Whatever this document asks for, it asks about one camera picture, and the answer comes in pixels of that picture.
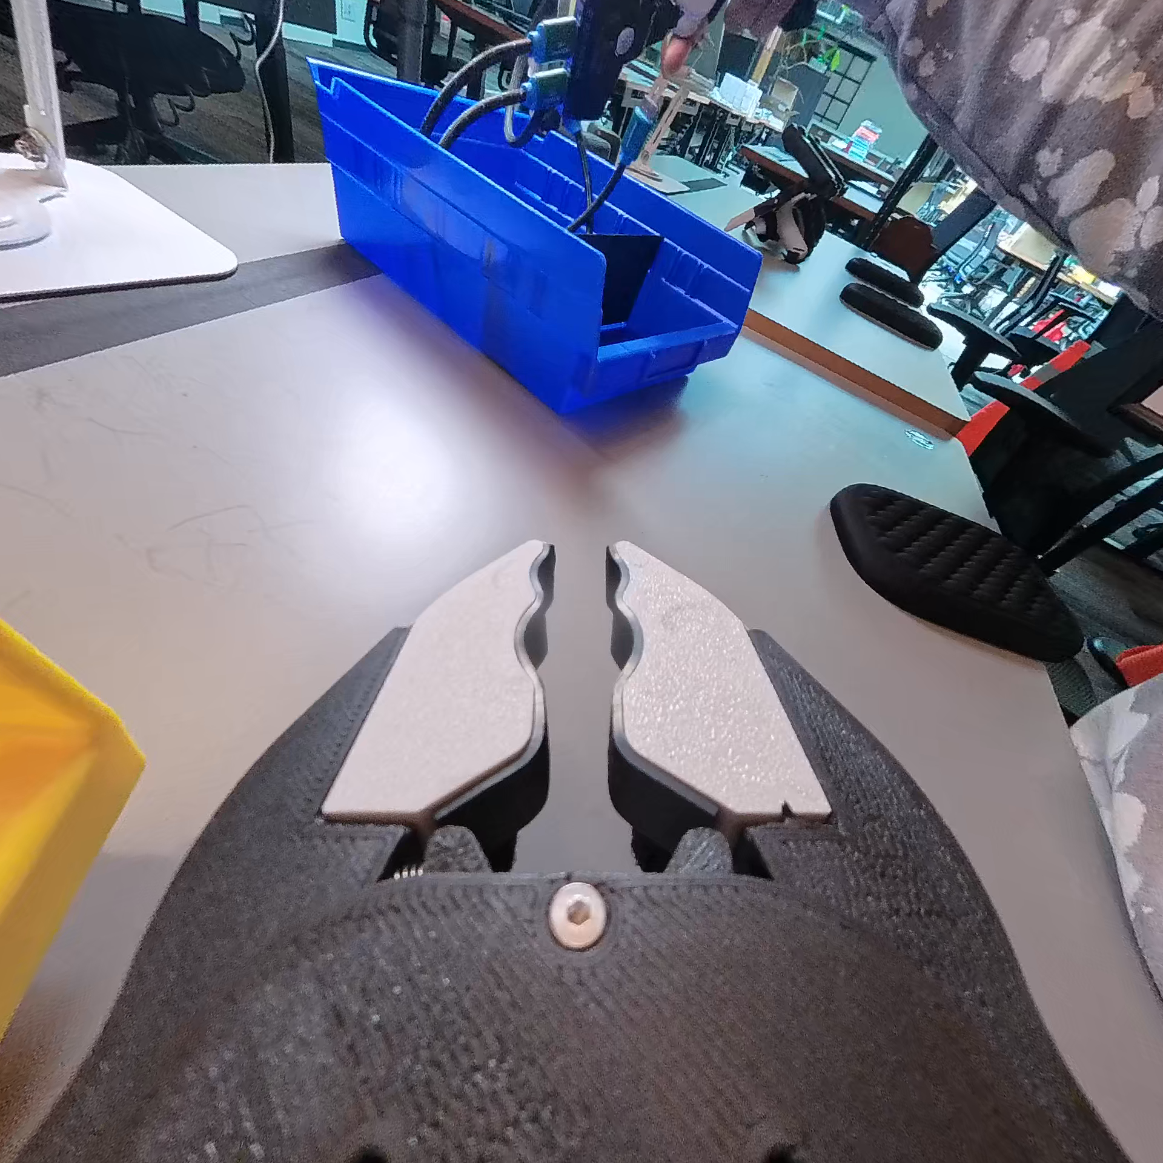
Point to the black bin divider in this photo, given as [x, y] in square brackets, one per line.
[627, 274]

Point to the person's right hand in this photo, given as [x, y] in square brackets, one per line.
[680, 52]

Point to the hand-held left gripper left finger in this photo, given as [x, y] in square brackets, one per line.
[454, 710]

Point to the wooden model stand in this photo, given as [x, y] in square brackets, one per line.
[668, 135]

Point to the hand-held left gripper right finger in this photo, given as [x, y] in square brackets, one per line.
[710, 716]

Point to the blue storage bin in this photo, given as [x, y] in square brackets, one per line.
[454, 245]

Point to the black red office chair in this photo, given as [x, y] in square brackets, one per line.
[954, 563]

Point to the black chair armrest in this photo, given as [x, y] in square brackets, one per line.
[885, 280]
[893, 318]

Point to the person's right forearm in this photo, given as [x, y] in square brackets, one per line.
[999, 118]

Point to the white tablet stand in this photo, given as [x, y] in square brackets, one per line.
[137, 234]

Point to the yellow storage bin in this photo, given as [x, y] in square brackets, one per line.
[44, 773]

